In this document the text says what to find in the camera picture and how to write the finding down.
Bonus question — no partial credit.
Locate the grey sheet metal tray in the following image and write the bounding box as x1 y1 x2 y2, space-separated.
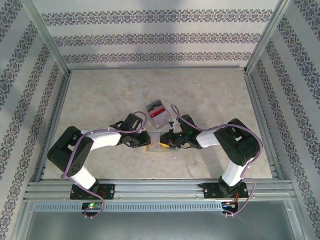
14 199 307 240

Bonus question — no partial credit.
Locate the clear plastic box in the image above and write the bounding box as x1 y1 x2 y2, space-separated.
145 143 180 154

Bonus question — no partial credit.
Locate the aluminium frame post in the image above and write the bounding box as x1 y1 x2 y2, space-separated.
19 0 72 75
244 0 293 75

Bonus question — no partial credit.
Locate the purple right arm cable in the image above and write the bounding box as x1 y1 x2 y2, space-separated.
170 104 264 218

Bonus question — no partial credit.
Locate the wide aluminium frame rail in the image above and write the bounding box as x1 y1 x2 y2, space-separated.
23 178 295 202

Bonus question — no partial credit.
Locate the clear acrylic card box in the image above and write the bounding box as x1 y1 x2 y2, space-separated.
145 99 174 131

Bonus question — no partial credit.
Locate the white VIP card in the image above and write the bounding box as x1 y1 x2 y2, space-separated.
151 112 172 129

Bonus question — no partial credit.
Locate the white card pink print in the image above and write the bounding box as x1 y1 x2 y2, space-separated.
149 132 161 151

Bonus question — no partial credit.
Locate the grey slotted cable duct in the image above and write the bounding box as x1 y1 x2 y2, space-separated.
33 201 225 213

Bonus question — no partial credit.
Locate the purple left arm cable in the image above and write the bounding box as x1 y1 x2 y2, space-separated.
61 110 149 220

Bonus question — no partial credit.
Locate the small controller board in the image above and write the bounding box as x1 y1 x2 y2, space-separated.
221 201 239 210
81 201 104 211

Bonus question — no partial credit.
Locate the red plastic card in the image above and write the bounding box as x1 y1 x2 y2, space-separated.
148 106 166 118

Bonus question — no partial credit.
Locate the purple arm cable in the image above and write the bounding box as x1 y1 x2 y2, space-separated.
170 104 264 218
61 110 149 220

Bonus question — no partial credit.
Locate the thin aluminium frame rail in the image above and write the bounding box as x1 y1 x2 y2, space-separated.
68 65 247 71

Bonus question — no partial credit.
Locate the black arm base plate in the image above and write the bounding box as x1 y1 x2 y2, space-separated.
203 181 250 200
69 183 116 200

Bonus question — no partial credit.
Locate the aluminium frame side rail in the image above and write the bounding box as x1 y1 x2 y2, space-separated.
243 68 285 181
34 69 73 182

